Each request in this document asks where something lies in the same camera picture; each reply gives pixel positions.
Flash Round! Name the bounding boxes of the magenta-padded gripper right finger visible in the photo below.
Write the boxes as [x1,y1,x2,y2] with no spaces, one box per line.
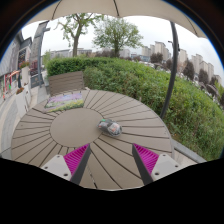
[131,142,183,186]

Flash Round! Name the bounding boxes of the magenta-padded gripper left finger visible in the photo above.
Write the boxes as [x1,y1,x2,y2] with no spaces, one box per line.
[40,143,92,186]

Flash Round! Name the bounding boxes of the transparent grey computer mouse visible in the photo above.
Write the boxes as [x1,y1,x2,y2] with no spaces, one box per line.
[96,118,123,138]

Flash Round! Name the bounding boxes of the blossom tree print mouse pad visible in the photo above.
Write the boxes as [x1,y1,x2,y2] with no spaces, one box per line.
[44,92,85,113]

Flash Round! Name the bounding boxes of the green hedge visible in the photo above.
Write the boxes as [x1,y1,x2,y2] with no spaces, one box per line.
[45,56,224,162]

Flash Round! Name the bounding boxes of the brown slatted outdoor chair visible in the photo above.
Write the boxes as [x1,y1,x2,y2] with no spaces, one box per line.
[47,70,86,98]

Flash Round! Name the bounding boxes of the large white flower planter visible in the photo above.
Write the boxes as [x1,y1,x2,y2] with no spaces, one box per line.
[14,87,33,118]

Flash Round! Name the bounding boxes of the dark curved umbrella pole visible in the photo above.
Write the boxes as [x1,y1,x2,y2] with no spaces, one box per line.
[159,21,180,120]

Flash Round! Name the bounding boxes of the small white flower planter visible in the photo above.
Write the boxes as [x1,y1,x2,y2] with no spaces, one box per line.
[19,61,31,87]

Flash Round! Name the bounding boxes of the distant apartment buildings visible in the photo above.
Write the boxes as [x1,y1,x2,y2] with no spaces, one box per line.
[139,40,223,86]

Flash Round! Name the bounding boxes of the tall grey sign pillar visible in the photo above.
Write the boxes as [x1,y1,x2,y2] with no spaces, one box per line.
[29,20,51,89]

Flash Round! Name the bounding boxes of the grey storefront building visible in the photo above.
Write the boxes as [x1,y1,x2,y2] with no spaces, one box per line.
[0,31,33,94]

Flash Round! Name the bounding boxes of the tree with sparse leaves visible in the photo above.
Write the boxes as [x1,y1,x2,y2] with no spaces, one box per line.
[56,12,96,58]

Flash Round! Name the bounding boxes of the tree with dense crown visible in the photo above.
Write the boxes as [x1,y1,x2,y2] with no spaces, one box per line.
[92,16,144,58]

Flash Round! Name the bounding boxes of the beige patio umbrella canopy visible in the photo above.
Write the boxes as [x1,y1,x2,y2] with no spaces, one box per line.
[26,0,208,39]

